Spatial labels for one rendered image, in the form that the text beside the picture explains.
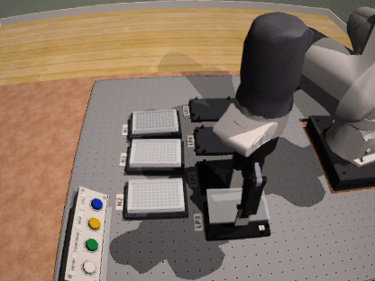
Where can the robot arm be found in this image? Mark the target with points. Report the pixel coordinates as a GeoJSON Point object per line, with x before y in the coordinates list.
{"type": "Point", "coordinates": [339, 79]}

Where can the white button panel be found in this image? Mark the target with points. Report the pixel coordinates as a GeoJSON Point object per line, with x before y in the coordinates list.
{"type": "Point", "coordinates": [86, 253]}

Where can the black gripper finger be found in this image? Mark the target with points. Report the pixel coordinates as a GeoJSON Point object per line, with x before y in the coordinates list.
{"type": "Point", "coordinates": [251, 194]}
{"type": "Point", "coordinates": [236, 178]}

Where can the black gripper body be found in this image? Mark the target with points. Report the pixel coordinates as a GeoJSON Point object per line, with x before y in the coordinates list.
{"type": "Point", "coordinates": [260, 153]}

